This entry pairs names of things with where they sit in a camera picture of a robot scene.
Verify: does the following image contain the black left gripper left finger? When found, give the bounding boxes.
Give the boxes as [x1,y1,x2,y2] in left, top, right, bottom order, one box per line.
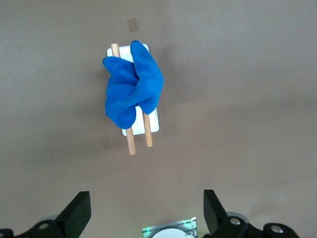
[0,190,92,238]

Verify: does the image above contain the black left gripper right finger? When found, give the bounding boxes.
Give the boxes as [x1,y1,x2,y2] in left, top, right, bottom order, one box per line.
[203,189,301,238]

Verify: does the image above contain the blue fleece towel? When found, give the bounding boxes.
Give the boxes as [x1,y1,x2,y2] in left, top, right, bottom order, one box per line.
[103,40,164,130]

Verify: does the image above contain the brown tape patch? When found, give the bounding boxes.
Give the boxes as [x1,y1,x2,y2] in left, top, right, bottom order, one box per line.
[126,18,140,33]

